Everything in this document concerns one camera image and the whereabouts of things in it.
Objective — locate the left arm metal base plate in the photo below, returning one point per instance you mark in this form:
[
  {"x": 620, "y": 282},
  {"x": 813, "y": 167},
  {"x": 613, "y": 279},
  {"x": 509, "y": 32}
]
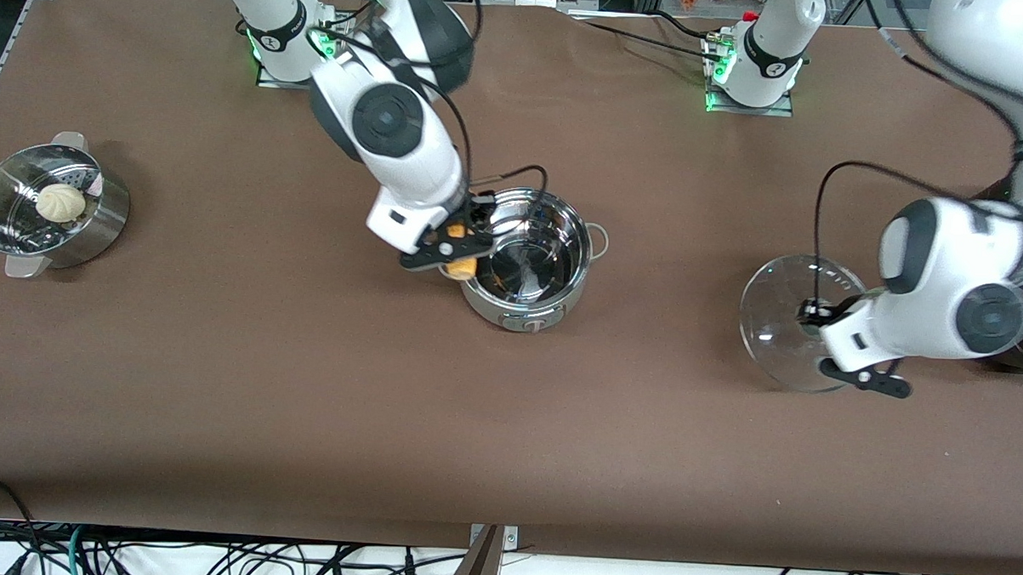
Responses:
[{"x": 781, "y": 110}]

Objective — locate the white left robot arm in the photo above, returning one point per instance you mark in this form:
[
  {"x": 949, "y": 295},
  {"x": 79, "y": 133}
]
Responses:
[{"x": 947, "y": 252}]

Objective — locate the dark metal beam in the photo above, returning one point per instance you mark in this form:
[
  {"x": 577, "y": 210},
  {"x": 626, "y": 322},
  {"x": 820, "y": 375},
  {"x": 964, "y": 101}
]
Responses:
[{"x": 478, "y": 571}]

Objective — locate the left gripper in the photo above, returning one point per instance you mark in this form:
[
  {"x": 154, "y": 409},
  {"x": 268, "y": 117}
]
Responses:
[{"x": 813, "y": 312}]

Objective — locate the round glass pot lid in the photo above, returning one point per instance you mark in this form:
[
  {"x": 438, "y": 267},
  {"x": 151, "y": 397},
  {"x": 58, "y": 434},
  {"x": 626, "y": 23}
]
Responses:
[{"x": 774, "y": 314}]

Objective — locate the small pink food piece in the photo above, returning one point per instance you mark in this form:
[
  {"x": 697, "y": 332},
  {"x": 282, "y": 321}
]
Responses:
[{"x": 95, "y": 186}]

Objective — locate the yellow corn cob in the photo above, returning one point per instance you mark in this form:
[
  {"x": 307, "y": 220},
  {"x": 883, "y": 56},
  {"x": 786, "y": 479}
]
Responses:
[{"x": 461, "y": 270}]

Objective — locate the white steamed bun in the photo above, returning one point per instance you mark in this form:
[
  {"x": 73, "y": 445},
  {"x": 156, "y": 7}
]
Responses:
[{"x": 59, "y": 204}]

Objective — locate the steel electric cooking pot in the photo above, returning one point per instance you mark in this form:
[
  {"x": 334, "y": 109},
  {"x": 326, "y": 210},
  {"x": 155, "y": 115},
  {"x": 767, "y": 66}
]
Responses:
[{"x": 555, "y": 263}]

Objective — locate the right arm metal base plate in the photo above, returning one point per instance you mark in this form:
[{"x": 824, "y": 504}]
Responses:
[{"x": 272, "y": 82}]

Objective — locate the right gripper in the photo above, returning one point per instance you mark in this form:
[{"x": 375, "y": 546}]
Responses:
[{"x": 478, "y": 211}]

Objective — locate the silver metal table bracket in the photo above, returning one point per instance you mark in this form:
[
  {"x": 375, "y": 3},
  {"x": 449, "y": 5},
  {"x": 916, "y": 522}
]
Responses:
[{"x": 509, "y": 538}]

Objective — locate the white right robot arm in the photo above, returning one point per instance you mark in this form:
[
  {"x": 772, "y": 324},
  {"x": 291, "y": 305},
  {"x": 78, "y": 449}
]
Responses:
[{"x": 398, "y": 122}]

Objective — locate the steel steamer pot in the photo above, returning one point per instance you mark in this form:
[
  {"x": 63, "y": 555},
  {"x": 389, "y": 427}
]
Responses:
[{"x": 96, "y": 230}]

